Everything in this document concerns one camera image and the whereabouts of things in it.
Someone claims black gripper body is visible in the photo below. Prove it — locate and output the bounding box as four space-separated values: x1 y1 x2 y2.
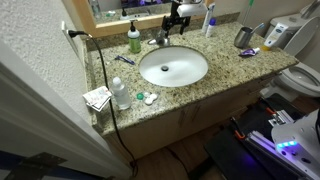
165 0 192 28

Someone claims grey metal cup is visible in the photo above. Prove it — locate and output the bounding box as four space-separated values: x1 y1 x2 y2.
233 26 255 50

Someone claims chrome sink faucet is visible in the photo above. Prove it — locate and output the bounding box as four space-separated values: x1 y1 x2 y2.
147 28 172 48

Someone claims white roll-on blue cap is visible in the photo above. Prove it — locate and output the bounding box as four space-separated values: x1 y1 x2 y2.
205 17 217 39

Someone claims blue and white tube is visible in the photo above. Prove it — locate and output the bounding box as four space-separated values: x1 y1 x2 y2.
201 2 217 34

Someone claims green hand soap bottle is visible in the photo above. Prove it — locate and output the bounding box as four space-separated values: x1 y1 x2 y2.
127 20 142 54

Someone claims white oval sink basin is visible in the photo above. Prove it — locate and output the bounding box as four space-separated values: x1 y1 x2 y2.
138 45 210 89

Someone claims blue razor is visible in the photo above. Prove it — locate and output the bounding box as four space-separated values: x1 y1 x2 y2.
114 54 137 66

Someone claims purple toothpaste tube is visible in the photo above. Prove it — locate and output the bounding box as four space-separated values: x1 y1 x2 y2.
238 47 262 58

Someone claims white contact lens case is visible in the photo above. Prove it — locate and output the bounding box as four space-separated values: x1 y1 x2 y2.
143 91 159 107

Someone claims clear plastic bottle white cap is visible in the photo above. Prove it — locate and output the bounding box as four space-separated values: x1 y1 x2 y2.
110 76 133 111

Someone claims white sunscreen tube yellow cap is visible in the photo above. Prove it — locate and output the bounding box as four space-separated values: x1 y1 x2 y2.
260 22 289 52

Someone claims white paper packet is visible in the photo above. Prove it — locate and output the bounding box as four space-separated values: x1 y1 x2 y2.
82 85 113 113

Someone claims beige vanity cabinet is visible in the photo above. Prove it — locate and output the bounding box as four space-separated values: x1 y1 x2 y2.
99 71 285 162

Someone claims orange and black clamp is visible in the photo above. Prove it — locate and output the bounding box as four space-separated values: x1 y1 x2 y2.
264 106 278 118
229 116 248 142

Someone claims white toilet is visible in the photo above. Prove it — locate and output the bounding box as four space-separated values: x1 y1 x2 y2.
259 0 320 103

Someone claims black robot cart top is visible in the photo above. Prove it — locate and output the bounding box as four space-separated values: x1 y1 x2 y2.
203 93 320 180

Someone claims white door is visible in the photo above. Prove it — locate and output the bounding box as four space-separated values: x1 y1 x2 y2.
0 39 134 180

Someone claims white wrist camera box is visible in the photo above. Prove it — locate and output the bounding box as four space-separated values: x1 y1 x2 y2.
176 2 209 18

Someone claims wooden framed wall mirror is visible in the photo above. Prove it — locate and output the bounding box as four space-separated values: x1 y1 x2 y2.
61 0 241 39

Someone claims black power cable with plug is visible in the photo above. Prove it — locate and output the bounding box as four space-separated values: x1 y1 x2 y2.
67 29 140 178

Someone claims white wall outlet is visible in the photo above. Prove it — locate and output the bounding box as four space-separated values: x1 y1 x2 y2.
60 20 83 64

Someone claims aluminium mounting rail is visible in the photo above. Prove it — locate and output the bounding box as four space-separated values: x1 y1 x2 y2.
244 109 320 180

